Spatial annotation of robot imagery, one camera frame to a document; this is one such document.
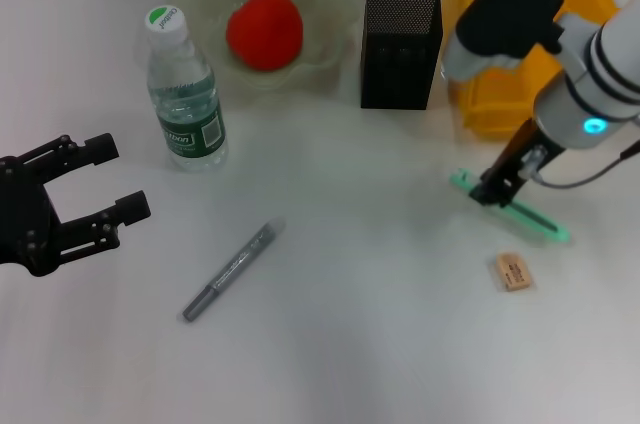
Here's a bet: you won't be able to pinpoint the mint green utility knife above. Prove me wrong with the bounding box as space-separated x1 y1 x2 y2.
448 167 571 245

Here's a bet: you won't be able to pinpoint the green label water bottle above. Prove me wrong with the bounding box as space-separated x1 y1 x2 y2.
144 4 230 173

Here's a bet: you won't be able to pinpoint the beige eraser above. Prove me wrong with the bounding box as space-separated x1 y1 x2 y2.
494 251 535 293

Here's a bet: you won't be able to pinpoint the black mesh pen holder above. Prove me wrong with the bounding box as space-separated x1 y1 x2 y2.
359 0 445 110

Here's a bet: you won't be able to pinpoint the right wrist cable with plug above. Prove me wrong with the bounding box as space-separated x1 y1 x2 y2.
522 141 640 189

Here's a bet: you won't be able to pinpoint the red-orange fruit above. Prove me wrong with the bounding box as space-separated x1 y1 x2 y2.
225 0 305 71

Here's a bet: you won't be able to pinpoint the pale green glass fruit bowl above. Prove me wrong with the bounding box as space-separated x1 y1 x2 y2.
164 0 357 93

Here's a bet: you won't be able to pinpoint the yellow plastic bin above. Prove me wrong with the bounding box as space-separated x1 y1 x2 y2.
442 0 619 140

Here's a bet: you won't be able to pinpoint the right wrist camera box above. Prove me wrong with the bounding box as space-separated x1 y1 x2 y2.
442 0 566 81

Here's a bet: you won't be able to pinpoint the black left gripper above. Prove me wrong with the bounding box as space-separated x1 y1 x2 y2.
0 132 152 279

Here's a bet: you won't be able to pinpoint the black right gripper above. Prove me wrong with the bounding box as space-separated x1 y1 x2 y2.
469 117 562 209

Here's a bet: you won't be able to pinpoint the grey marker pen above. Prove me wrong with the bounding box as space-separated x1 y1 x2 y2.
182 216 286 323

